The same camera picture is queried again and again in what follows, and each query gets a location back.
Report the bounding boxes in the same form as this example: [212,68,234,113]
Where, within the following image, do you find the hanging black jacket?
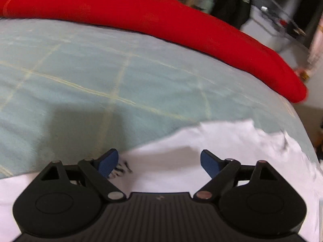
[210,0,253,29]

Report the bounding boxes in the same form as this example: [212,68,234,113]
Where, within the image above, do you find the green checked bed sheet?
[1,19,316,178]

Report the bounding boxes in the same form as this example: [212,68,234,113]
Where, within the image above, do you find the white long sleeve shirt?
[1,120,322,241]

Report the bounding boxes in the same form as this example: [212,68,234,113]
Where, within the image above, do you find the red rolled quilt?
[1,0,308,103]

